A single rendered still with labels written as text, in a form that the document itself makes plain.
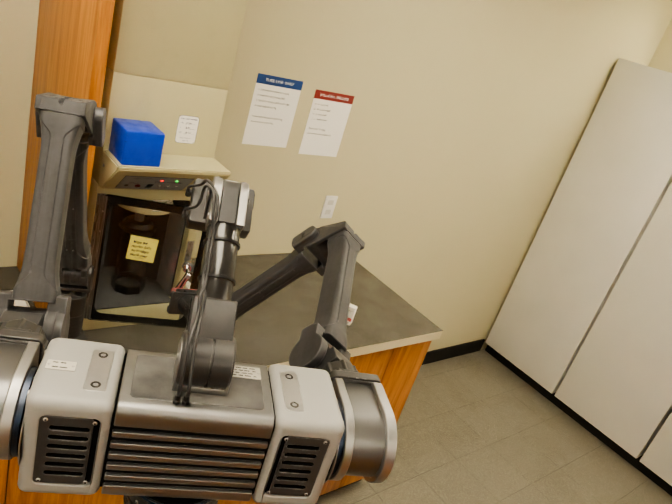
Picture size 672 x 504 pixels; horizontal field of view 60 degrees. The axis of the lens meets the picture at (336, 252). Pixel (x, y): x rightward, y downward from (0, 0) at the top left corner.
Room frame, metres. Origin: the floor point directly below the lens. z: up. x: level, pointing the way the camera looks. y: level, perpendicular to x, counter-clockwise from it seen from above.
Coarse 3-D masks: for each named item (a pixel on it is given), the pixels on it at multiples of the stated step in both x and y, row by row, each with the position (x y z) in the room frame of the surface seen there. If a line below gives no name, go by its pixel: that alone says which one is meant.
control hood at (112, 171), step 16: (112, 160) 1.37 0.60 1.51; (176, 160) 1.51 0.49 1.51; (192, 160) 1.55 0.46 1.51; (208, 160) 1.60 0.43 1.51; (112, 176) 1.36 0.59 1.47; (160, 176) 1.43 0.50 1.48; (176, 176) 1.46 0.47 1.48; (192, 176) 1.49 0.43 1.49; (208, 176) 1.52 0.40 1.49; (224, 176) 1.55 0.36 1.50
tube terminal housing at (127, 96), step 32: (128, 96) 1.45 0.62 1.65; (160, 96) 1.50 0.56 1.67; (192, 96) 1.57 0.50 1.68; (224, 96) 1.63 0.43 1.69; (160, 128) 1.52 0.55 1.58; (96, 160) 1.44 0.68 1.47; (96, 192) 1.42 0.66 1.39; (128, 192) 1.47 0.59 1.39; (160, 192) 1.54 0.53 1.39; (96, 320) 1.45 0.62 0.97
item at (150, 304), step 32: (128, 224) 1.44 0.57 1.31; (160, 224) 1.48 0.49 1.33; (160, 256) 1.48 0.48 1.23; (192, 256) 1.52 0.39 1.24; (96, 288) 1.42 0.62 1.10; (128, 288) 1.45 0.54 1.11; (160, 288) 1.49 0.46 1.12; (192, 288) 1.53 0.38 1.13; (128, 320) 1.46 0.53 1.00; (160, 320) 1.50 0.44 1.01
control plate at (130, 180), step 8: (128, 176) 1.38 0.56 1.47; (136, 176) 1.39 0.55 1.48; (144, 176) 1.40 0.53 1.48; (120, 184) 1.40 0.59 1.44; (128, 184) 1.42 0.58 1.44; (136, 184) 1.43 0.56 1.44; (144, 184) 1.45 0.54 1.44; (160, 184) 1.47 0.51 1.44; (168, 184) 1.49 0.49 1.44; (176, 184) 1.50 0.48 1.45; (184, 184) 1.52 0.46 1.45
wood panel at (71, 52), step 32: (64, 0) 1.48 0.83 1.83; (96, 0) 1.31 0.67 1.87; (64, 32) 1.46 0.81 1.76; (96, 32) 1.30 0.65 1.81; (64, 64) 1.44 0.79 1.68; (96, 64) 1.30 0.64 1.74; (32, 96) 1.63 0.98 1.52; (96, 96) 1.31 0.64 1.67; (32, 128) 1.61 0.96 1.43; (32, 160) 1.59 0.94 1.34; (32, 192) 1.57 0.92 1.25
